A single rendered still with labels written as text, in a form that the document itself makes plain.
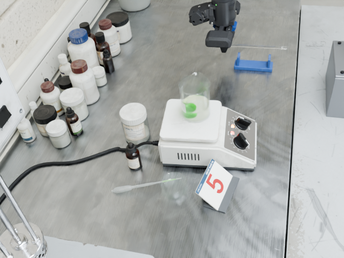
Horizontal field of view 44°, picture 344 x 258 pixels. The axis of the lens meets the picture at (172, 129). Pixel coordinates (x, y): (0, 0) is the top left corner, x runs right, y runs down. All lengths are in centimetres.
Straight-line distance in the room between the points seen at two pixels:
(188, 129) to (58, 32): 52
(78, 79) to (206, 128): 36
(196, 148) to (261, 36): 53
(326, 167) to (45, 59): 73
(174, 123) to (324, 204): 33
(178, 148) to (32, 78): 44
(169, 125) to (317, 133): 34
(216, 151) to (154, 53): 47
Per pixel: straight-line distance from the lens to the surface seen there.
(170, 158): 89
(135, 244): 82
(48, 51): 119
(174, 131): 86
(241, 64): 116
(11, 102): 45
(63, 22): 126
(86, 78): 105
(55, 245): 84
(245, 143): 87
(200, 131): 86
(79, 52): 113
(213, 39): 102
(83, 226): 86
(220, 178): 86
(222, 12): 105
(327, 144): 98
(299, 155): 94
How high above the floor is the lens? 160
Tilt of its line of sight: 44 degrees down
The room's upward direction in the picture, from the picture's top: 7 degrees counter-clockwise
